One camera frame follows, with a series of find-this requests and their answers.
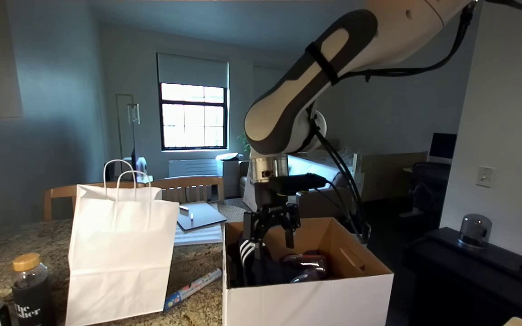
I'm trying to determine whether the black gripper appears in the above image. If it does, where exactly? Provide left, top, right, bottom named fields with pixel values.
left=243, top=191, right=305, bottom=259

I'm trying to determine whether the navy jacket with white stripes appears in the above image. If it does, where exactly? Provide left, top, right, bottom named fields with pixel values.
left=227, top=234, right=335, bottom=288

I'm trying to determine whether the white cardboard box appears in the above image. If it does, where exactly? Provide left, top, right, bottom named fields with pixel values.
left=221, top=216, right=395, bottom=326

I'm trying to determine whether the grey printer cabinet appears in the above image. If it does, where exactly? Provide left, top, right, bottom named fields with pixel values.
left=214, top=151, right=248, bottom=200

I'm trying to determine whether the grey notebook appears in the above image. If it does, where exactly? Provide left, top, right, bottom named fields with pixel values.
left=172, top=202, right=228, bottom=249

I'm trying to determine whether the blue white flat package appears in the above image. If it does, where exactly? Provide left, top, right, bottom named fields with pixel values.
left=163, top=269, right=223, bottom=314

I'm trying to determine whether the black framed window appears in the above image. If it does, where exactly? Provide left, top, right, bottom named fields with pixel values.
left=158, top=80, right=230, bottom=153

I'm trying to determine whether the white paper shopping bag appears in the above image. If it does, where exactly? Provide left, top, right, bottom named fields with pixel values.
left=63, top=158, right=181, bottom=326

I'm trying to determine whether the grey roller blind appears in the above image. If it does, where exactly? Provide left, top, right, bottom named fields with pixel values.
left=156, top=53, right=232, bottom=89

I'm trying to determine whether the open laptop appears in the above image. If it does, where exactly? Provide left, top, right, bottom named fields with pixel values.
left=426, top=133, right=459, bottom=167

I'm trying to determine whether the black low cabinet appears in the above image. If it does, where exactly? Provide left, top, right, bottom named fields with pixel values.
left=404, top=225, right=522, bottom=326

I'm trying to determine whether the dark bottle with wooden cap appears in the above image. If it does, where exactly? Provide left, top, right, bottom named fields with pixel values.
left=9, top=252, right=58, bottom=326

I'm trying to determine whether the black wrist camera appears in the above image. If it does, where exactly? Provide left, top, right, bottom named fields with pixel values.
left=272, top=173, right=330, bottom=196

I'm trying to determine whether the white wall radiator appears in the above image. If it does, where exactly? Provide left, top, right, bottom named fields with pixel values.
left=167, top=158, right=223, bottom=178

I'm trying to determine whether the white wall light switch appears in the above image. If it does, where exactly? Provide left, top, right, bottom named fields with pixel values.
left=475, top=165, right=495, bottom=191

